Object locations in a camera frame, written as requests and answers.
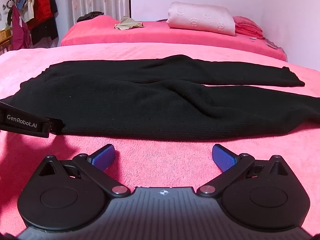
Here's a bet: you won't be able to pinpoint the wooden furniture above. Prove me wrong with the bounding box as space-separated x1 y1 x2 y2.
0 29 13 55

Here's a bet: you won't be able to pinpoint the beige crumpled garment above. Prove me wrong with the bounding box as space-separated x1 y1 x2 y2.
115 16 146 31

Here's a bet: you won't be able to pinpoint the pink covered bed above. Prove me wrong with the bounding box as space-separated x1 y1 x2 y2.
61 15 287 62

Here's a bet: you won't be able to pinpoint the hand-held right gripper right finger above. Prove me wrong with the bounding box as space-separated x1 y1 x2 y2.
197 144 289 197

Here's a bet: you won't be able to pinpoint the folded red blanket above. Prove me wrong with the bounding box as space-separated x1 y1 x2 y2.
232 16 264 40

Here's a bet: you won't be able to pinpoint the cream hanging shirt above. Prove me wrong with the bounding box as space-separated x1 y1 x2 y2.
26 0 37 20

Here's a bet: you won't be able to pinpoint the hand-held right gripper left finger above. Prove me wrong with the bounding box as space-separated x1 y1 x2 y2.
37 144 130 197

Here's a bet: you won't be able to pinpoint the black knit pants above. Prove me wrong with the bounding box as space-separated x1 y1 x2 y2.
10 54 320 140

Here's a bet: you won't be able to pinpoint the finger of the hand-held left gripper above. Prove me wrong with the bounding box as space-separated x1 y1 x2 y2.
49 119 66 134

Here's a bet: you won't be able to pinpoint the dark crumpled garment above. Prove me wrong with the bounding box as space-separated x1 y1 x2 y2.
76 11 104 23

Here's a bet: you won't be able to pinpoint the red hanging jacket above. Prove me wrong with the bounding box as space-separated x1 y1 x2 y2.
26 0 54 30

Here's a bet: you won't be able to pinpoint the white embossed pillow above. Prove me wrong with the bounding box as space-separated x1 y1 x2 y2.
166 2 236 36

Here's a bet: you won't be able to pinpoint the maroon hanging garment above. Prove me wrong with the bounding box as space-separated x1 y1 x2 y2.
11 5 32 50

